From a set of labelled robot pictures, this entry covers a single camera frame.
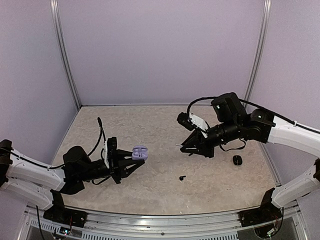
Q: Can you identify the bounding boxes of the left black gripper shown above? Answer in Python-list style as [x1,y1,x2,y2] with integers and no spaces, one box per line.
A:
[79,149,144,184]

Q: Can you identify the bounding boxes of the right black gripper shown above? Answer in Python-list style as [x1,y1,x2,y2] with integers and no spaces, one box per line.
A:
[180,118,243,159]

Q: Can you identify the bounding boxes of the lilac earbud charging case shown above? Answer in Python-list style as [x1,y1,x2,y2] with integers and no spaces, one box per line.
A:
[131,145,148,161]

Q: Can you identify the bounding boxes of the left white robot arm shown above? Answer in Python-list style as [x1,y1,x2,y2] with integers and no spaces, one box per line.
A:
[0,137,148,223]

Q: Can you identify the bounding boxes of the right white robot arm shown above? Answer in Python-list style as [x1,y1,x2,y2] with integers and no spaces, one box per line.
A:
[177,92,320,222]

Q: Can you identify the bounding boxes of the black earbud charging case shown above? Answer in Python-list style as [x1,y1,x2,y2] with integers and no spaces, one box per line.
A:
[232,155,243,166]

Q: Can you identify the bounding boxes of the black earbud near front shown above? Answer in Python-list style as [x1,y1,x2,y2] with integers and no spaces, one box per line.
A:
[179,175,186,181]

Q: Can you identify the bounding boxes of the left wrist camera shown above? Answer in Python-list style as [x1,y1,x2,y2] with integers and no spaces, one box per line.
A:
[102,136,117,170]

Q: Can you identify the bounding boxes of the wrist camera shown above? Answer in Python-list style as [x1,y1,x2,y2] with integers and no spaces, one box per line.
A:
[102,136,117,170]
[177,112,210,138]

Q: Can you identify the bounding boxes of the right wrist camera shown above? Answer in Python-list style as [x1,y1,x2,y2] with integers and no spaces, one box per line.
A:
[177,112,210,138]

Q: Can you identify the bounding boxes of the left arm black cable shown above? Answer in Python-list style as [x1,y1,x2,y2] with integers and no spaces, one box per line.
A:
[0,117,106,171]

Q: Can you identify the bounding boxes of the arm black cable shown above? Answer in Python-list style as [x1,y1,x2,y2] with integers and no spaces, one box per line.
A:
[0,117,106,171]
[186,96,320,135]

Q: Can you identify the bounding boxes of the front aluminium rail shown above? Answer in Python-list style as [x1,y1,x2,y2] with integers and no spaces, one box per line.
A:
[17,197,320,240]

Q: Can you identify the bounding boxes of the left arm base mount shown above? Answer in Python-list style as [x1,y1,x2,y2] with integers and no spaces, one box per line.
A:
[43,190,88,228]

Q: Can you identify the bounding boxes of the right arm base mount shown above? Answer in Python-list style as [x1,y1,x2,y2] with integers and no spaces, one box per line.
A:
[238,187,283,227]

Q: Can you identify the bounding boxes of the right aluminium frame post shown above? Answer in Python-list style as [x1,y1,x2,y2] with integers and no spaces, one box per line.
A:
[244,0,272,101]

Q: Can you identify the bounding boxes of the aluminium frame post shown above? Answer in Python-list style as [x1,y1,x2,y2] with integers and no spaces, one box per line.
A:
[50,0,82,111]
[244,0,272,101]

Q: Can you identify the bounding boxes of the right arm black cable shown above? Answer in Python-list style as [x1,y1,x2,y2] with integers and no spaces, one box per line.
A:
[186,96,320,135]

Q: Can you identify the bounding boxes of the left aluminium frame post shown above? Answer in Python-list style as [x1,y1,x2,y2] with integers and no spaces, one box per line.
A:
[50,0,82,111]

